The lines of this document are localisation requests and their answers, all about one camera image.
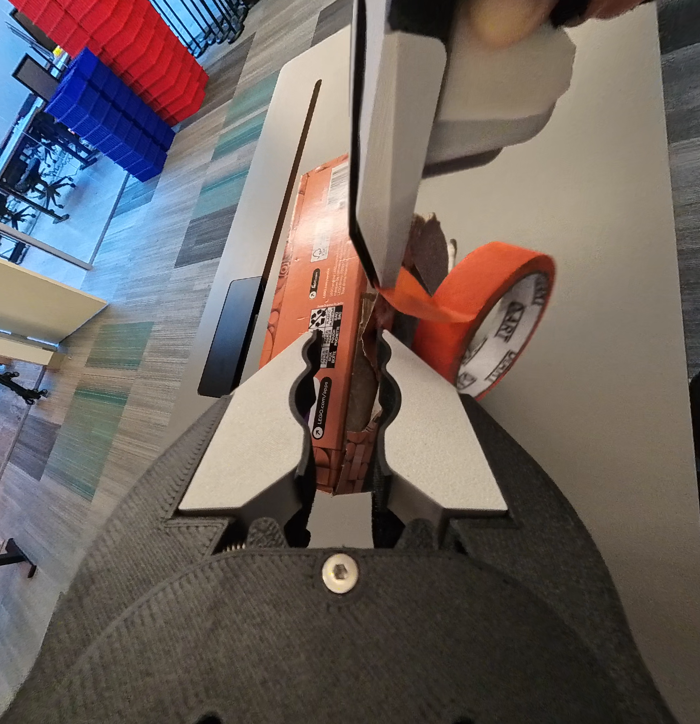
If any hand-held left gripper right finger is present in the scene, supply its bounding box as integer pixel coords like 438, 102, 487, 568
374, 330, 508, 546

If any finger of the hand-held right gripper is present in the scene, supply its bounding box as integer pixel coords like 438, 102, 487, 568
348, 0, 447, 290

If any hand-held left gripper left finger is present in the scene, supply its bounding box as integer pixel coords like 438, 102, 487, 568
180, 330, 324, 546

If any black orchid lego box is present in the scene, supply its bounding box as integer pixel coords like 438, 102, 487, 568
259, 155, 458, 497

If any orange masking tape roll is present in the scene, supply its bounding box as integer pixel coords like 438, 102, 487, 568
377, 240, 556, 403

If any person's right hand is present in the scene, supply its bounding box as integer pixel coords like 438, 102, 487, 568
471, 0, 556, 47

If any black metal railing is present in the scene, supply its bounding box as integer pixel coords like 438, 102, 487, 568
152, 0, 255, 57

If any pale wooden desk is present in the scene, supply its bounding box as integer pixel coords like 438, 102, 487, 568
0, 252, 109, 368

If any stack of red plastic bins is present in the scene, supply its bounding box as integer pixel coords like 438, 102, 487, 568
9, 0, 210, 128

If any stack of blue plastic bins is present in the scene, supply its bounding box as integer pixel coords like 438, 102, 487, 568
45, 47, 177, 183

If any black office chair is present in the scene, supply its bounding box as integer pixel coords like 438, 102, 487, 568
2, 158, 74, 222

